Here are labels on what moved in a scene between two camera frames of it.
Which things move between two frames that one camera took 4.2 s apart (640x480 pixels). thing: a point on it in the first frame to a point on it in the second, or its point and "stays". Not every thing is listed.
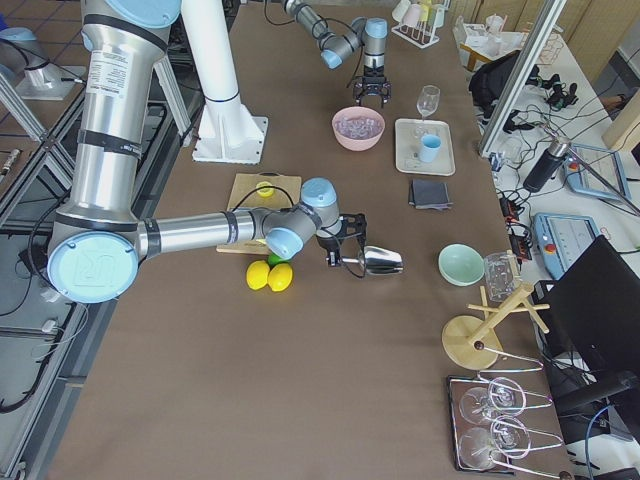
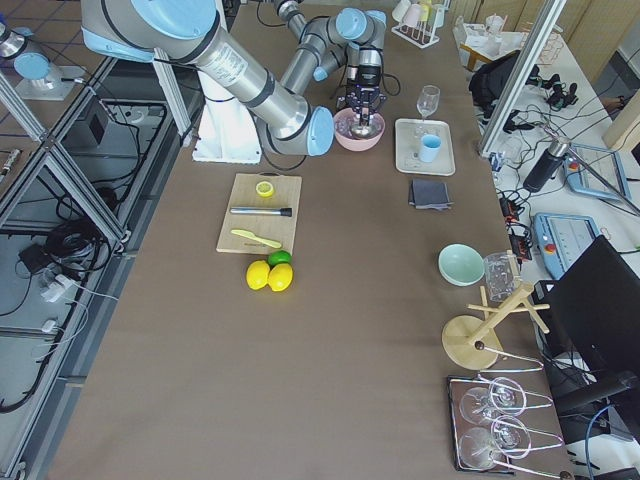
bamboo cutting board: [244, 195] stays
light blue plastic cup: [430, 145] stays
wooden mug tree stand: [476, 345] stays
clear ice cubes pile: [359, 127] stays
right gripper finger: [362, 241] to [374, 112]
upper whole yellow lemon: [257, 273] stays
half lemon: [264, 192] stays
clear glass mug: [502, 275] stays
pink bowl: [358, 128] stays
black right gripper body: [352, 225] to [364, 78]
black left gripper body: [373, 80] to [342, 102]
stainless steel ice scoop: [379, 260] to [364, 130]
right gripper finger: [332, 258] to [360, 112]
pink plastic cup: [412, 15] stays
